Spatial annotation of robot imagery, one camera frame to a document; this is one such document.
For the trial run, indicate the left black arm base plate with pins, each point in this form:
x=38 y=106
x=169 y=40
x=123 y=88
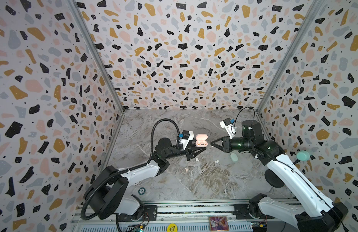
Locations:
x=147 y=213

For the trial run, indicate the pink earbud case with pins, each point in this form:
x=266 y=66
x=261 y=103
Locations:
x=201 y=140

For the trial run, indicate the mint green microphone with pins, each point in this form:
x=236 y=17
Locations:
x=282 y=171

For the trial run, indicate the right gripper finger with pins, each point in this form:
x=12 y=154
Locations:
x=219 y=147
x=217 y=142

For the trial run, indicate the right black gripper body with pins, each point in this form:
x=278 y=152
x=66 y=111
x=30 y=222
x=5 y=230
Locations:
x=225 y=144

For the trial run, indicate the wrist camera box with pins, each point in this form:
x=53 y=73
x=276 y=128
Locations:
x=229 y=125
x=185 y=137

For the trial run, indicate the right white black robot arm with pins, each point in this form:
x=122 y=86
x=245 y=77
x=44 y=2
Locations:
x=316 y=212

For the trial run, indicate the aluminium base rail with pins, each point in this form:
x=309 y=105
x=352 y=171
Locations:
x=189 y=216

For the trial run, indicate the pink square card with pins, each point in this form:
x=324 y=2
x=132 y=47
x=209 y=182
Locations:
x=218 y=224

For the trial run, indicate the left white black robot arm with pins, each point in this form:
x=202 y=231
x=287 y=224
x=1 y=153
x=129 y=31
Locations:
x=107 y=194

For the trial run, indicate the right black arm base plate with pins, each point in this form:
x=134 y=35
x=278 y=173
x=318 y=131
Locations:
x=247 y=211

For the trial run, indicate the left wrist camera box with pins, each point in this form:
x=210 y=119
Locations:
x=185 y=137

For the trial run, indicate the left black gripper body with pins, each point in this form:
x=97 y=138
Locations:
x=187 y=149

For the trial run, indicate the mint green earbud case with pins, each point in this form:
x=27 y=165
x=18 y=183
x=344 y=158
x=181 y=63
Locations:
x=233 y=157

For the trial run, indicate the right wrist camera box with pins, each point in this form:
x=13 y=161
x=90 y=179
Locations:
x=229 y=125

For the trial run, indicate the teal ring poker chip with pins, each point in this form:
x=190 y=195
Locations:
x=141 y=191

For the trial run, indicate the yellow round sticker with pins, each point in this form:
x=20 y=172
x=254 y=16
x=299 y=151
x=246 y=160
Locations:
x=172 y=228

